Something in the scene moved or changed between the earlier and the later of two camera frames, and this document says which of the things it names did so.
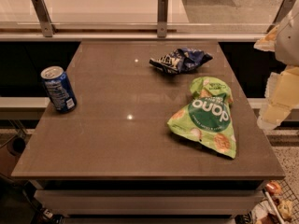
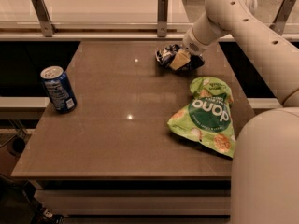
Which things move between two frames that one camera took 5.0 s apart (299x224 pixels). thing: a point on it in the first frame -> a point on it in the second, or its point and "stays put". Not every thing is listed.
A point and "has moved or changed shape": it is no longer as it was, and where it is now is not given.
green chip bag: [206, 116] stays put
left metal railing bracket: [44, 17] stays put
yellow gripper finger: [281, 95] -> [200, 35]
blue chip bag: [181, 60] has moved or changed shape
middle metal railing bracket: [163, 2] stays put
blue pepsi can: [59, 88] stays put
